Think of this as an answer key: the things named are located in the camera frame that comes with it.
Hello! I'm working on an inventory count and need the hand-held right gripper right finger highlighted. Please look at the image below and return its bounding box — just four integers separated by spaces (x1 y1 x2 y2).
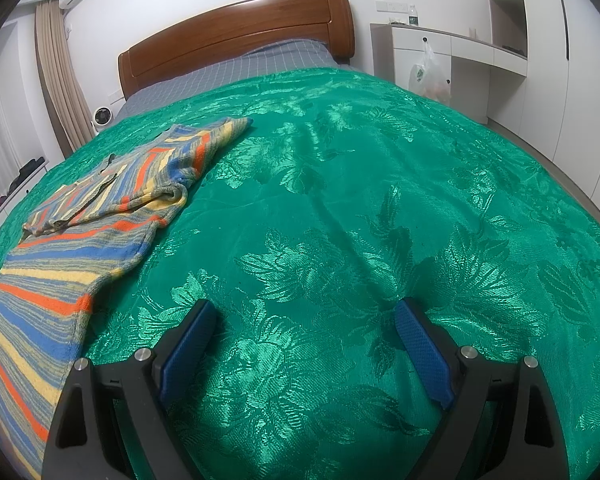
393 296 569 480

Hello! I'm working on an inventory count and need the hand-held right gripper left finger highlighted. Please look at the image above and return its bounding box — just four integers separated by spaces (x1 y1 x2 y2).
41 298 218 480

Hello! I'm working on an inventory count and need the striped knit sweater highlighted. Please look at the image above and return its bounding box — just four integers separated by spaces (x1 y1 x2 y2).
0 117 254 480

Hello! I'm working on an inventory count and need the black clothes pile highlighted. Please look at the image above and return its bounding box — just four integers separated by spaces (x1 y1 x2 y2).
10 158 47 194

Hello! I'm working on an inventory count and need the green floral bedspread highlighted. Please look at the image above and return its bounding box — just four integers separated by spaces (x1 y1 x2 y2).
0 67 600 480

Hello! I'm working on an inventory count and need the white drawer cabinet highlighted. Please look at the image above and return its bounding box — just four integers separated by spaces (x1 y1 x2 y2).
0 157 51 247

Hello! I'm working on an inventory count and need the small white fan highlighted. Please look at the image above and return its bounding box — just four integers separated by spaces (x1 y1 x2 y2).
91 104 114 134

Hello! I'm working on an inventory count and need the white plastic bag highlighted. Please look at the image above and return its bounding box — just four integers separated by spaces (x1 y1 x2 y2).
408 40 454 106

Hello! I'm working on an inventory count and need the grey checked bed sheet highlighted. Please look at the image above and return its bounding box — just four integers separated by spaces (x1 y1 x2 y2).
116 39 339 119

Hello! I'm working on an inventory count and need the beige curtain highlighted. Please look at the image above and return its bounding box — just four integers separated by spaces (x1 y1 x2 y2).
34 0 99 159

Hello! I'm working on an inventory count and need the white desk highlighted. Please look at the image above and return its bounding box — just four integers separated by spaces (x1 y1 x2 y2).
369 22 529 126

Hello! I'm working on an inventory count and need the white wardrobe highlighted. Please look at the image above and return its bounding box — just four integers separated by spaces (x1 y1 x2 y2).
482 0 600 202

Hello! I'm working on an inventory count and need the wooden headboard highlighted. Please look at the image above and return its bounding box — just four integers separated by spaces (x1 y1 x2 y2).
118 0 356 101

